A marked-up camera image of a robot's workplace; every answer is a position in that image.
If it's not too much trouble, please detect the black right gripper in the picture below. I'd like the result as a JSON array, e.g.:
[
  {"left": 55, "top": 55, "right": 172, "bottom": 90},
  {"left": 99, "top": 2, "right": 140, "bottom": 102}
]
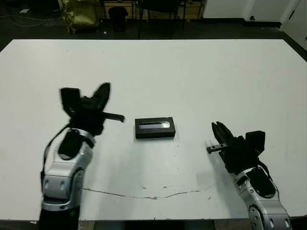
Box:
[{"left": 206, "top": 121, "right": 261, "bottom": 173}]

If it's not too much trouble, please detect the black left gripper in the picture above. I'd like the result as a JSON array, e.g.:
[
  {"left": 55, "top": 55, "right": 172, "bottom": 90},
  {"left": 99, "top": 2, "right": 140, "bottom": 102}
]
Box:
[{"left": 68, "top": 82, "right": 126, "bottom": 137}]

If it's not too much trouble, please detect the black box lid with picture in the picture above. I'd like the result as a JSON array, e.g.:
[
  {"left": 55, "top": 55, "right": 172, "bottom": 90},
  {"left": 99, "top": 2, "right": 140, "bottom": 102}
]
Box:
[{"left": 134, "top": 116, "right": 177, "bottom": 139}]

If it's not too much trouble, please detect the black trash bin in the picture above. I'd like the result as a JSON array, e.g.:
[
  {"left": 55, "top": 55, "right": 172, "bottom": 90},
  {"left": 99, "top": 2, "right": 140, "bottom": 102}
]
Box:
[{"left": 108, "top": 6, "right": 129, "bottom": 32}]

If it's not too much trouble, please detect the yellow-green plastic bag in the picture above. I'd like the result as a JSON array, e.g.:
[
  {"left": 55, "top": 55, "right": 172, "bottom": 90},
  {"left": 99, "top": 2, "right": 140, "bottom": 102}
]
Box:
[{"left": 59, "top": 0, "right": 99, "bottom": 34}]

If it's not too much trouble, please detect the black office chair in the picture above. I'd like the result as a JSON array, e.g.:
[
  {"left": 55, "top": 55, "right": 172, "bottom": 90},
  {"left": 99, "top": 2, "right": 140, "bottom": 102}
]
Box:
[{"left": 138, "top": 0, "right": 187, "bottom": 39}]

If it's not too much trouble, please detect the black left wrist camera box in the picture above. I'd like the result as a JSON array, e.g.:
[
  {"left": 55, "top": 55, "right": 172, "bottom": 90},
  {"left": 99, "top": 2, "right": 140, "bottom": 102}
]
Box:
[{"left": 59, "top": 88, "right": 82, "bottom": 118}]

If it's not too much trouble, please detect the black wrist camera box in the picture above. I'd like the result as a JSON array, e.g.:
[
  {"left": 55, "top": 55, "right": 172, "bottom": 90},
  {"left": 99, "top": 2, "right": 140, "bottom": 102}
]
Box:
[
  {"left": 245, "top": 130, "right": 266, "bottom": 155},
  {"left": 59, "top": 88, "right": 82, "bottom": 118}
]

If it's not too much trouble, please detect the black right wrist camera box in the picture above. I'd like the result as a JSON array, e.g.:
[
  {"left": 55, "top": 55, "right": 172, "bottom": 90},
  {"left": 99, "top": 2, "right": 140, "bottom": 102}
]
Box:
[{"left": 245, "top": 130, "right": 266, "bottom": 155}]

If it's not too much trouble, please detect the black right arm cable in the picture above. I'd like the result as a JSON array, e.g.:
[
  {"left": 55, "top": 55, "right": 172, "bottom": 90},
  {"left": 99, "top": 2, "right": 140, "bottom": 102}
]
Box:
[{"left": 256, "top": 159, "right": 274, "bottom": 183}]

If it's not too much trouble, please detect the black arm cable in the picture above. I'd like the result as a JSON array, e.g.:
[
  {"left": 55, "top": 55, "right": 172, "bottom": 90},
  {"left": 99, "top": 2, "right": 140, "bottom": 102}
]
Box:
[
  {"left": 39, "top": 126, "right": 71, "bottom": 192},
  {"left": 256, "top": 159, "right": 274, "bottom": 183}
]

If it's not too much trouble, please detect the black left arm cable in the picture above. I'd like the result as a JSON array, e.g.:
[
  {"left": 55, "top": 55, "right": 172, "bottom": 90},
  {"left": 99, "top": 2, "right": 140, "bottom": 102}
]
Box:
[{"left": 39, "top": 126, "right": 71, "bottom": 192}]

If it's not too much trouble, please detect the thin light floor cable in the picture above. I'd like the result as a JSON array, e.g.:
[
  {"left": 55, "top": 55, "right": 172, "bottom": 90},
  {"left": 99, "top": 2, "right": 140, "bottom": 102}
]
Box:
[{"left": 0, "top": 14, "right": 63, "bottom": 27}]

